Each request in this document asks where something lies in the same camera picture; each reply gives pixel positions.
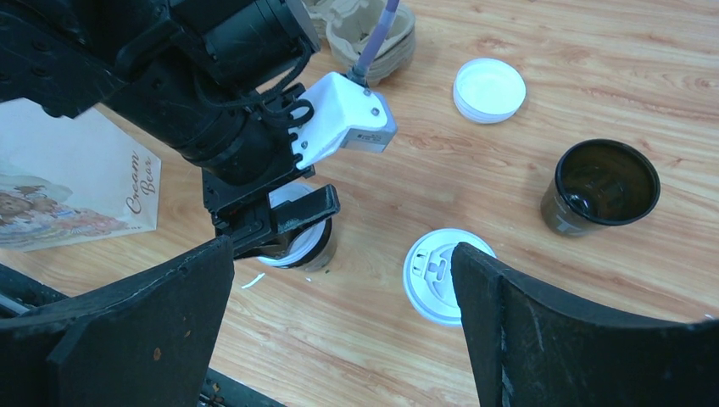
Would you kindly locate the stack of white lids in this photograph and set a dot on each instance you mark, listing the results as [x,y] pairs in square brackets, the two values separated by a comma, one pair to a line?
[488,91]

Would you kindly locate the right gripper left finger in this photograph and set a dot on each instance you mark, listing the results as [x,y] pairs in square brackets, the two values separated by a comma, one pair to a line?
[112,337]

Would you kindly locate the white plastic cup lid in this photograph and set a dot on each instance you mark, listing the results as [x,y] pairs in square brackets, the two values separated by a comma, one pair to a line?
[427,278]

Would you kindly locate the white paper bakery bag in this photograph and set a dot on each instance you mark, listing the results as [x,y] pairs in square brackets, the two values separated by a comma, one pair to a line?
[67,181]

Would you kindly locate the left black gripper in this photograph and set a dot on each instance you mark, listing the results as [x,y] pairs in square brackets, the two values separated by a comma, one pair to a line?
[246,154]

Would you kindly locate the dark plastic cup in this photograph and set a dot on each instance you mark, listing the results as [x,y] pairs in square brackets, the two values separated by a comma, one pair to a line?
[323,255]
[597,184]

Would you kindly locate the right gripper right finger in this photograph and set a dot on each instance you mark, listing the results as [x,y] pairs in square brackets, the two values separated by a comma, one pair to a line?
[534,344]

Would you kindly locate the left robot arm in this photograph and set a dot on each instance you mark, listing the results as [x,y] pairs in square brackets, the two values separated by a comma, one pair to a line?
[214,80]

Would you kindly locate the cardboard cup carrier tray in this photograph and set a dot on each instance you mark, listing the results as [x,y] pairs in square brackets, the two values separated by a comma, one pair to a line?
[347,26]

